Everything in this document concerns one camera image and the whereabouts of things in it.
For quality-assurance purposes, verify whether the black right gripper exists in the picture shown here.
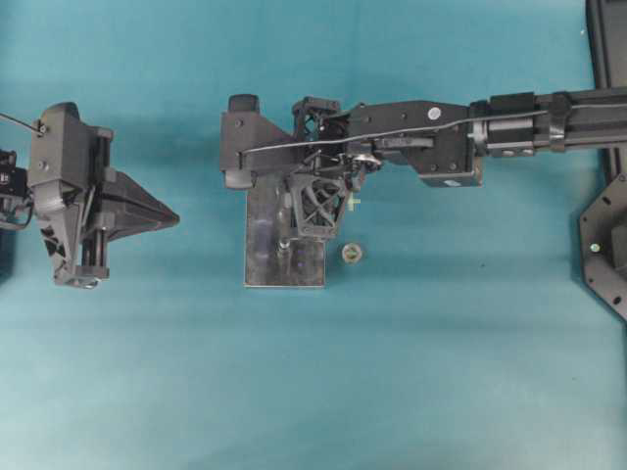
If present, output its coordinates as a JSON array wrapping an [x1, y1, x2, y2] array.
[[283, 97, 353, 239]]

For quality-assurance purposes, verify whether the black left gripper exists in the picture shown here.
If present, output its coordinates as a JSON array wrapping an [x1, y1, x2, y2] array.
[[37, 125, 179, 289]]

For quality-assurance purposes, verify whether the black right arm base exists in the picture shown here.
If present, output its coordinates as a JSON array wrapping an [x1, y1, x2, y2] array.
[[579, 172, 626, 320]]

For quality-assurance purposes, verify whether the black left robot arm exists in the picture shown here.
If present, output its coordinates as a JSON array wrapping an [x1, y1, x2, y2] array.
[[1, 128, 179, 289]]

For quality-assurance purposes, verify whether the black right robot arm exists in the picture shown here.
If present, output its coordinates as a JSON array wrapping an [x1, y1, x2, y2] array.
[[278, 87, 626, 240]]

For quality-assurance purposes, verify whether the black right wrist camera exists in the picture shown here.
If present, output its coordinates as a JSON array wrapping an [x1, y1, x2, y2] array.
[[219, 94, 298, 190]]

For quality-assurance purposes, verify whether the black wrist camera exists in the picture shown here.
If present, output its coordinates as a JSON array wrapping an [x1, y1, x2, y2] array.
[[219, 94, 298, 190], [27, 102, 87, 214]]

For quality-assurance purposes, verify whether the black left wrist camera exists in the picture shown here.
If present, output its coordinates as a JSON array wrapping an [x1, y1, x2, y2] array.
[[27, 102, 87, 214]]

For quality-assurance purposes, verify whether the grey metal base plate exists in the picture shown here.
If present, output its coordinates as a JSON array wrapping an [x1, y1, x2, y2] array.
[[244, 174, 325, 288]]

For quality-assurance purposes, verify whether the black left camera cable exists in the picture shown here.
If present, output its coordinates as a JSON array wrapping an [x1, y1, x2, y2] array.
[[0, 112, 44, 134]]

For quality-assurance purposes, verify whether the black camera cable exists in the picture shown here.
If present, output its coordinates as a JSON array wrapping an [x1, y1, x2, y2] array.
[[0, 112, 44, 134], [236, 100, 627, 159]]

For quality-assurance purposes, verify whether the black right camera cable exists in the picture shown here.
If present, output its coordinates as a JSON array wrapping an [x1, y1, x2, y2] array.
[[236, 100, 627, 159]]

